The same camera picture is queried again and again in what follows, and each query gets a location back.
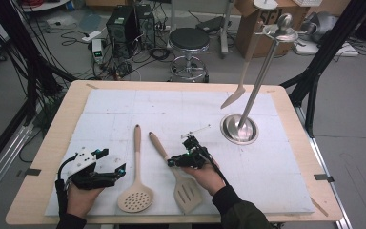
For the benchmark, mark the beige solid spatula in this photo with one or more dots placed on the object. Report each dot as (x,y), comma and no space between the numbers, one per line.
(235,98)

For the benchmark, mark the large black computer tower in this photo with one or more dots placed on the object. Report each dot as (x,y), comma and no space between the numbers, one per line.
(120,31)

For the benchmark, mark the white power strip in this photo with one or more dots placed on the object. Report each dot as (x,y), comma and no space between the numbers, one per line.
(91,36)

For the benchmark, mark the brown cardboard box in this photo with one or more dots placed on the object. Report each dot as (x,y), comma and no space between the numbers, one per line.
(241,41)

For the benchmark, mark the white flat box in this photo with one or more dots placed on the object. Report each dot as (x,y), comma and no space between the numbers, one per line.
(311,49)

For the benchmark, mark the person's left hand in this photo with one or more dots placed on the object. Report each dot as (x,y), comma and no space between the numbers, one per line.
(79,202)

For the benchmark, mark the white keyboard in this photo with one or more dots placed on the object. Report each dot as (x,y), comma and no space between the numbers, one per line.
(306,2)

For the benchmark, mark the grey metal frame leg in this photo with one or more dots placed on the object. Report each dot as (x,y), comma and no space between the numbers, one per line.
(226,28)

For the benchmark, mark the white round disc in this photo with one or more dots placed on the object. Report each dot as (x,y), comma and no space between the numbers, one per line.
(265,4)

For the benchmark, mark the beige slotted spatula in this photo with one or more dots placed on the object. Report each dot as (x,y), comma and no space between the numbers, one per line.
(187,194)

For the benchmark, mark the black flat case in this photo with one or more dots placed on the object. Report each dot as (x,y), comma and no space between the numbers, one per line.
(211,24)

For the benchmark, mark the narrow black computer tower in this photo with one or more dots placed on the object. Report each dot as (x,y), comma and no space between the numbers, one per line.
(145,25)

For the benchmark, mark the beige perforated skimmer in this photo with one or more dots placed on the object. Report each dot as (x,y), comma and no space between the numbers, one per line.
(135,197)

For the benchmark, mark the white device with green display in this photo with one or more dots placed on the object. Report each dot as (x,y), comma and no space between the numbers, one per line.
(97,51)

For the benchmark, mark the black tape piece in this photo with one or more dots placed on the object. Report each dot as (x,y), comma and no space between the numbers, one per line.
(323,178)
(31,172)

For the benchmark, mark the grey bag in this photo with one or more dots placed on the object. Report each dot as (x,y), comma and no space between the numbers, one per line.
(322,25)

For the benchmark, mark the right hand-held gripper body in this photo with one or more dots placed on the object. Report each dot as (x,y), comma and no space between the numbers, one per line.
(193,160)

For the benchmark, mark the black round stool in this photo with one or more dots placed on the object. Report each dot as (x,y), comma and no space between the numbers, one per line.
(189,38)

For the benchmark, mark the person's right hand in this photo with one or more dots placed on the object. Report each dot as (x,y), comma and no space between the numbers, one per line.
(208,179)

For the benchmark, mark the metal utensil stand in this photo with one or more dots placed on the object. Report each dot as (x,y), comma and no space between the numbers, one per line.
(260,78)

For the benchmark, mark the aluminium rail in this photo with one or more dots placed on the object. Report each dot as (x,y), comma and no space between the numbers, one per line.
(3,165)
(327,171)

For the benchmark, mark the black tripod stand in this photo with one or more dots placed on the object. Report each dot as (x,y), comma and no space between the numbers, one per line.
(327,47)

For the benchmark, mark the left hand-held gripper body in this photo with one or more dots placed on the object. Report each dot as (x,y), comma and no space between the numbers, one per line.
(82,160)

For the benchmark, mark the white foam mat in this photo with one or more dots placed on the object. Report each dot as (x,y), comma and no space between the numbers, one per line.
(171,105)

